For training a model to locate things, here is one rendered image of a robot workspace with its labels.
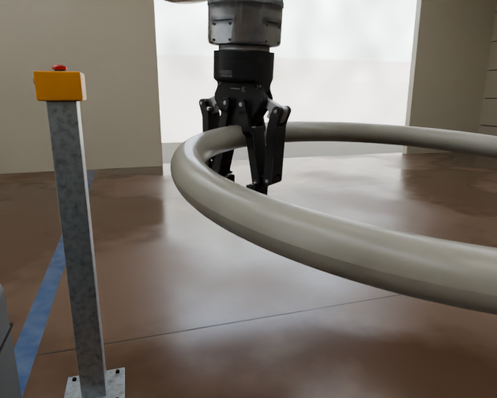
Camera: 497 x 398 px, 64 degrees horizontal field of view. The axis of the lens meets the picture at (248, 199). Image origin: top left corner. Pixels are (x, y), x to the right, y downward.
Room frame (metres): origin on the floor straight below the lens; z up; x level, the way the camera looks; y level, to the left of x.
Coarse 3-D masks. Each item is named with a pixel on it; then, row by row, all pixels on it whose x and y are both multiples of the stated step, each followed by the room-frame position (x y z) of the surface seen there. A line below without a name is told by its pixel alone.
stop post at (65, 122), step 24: (48, 72) 1.14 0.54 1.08; (72, 72) 1.16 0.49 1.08; (48, 96) 1.14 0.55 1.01; (72, 96) 1.16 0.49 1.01; (48, 120) 1.16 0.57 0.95; (72, 120) 1.17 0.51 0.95; (72, 144) 1.17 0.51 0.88; (72, 168) 1.17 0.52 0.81; (72, 192) 1.17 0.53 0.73; (72, 216) 1.17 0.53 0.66; (72, 240) 1.16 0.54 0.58; (72, 264) 1.16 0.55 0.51; (72, 288) 1.16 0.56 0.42; (96, 288) 1.21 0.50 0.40; (72, 312) 1.16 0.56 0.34; (96, 312) 1.18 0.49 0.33; (96, 336) 1.18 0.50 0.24; (96, 360) 1.17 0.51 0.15; (72, 384) 1.24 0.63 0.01; (96, 384) 1.17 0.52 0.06; (120, 384) 1.24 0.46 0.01
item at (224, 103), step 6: (222, 102) 0.52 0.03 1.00; (228, 102) 0.52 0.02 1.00; (222, 108) 0.52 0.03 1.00; (228, 108) 0.52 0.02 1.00; (222, 114) 0.53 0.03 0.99; (228, 114) 0.52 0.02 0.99; (222, 120) 0.53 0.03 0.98; (228, 120) 0.53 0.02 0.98; (222, 126) 0.53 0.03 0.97; (216, 156) 0.54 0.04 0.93; (222, 156) 0.54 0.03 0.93; (228, 156) 0.55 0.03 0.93; (216, 162) 0.54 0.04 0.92; (222, 162) 0.54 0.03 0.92; (228, 162) 0.55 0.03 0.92; (216, 168) 0.54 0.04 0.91; (228, 168) 0.56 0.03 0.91
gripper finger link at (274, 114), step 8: (272, 112) 0.48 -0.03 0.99; (280, 112) 0.48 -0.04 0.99; (288, 112) 0.49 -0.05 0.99; (272, 120) 0.49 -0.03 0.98; (280, 120) 0.49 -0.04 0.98; (272, 128) 0.49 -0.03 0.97; (280, 128) 0.49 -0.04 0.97; (272, 136) 0.49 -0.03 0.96; (280, 136) 0.49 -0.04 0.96; (272, 144) 0.49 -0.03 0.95; (280, 144) 0.50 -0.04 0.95; (272, 152) 0.49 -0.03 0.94; (280, 152) 0.50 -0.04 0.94; (272, 160) 0.49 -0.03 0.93; (280, 160) 0.50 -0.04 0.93; (272, 168) 0.49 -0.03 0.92; (280, 168) 0.50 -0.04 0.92; (264, 176) 0.49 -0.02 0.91; (272, 176) 0.49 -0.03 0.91; (280, 176) 0.50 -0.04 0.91; (272, 184) 0.49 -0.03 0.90
